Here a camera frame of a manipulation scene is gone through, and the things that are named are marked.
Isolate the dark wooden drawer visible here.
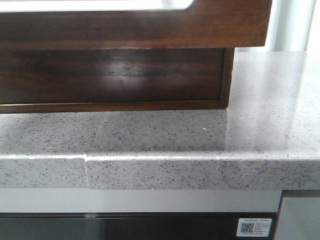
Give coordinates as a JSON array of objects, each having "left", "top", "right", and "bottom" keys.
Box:
[
  {"left": 0, "top": 0, "right": 272, "bottom": 50},
  {"left": 0, "top": 47, "right": 227, "bottom": 105}
]

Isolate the dark wooden drawer cabinet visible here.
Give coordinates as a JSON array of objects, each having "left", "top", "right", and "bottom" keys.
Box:
[{"left": 0, "top": 46, "right": 236, "bottom": 114}]

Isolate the white QR code sticker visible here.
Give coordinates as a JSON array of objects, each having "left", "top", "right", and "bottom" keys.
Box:
[{"left": 236, "top": 218, "right": 273, "bottom": 237}]

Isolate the grey cabinet door panel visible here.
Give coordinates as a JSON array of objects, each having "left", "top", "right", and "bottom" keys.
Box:
[{"left": 274, "top": 190, "right": 320, "bottom": 240}]

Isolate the black glass appliance front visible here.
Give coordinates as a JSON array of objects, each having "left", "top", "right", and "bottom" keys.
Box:
[{"left": 0, "top": 212, "right": 277, "bottom": 240}]

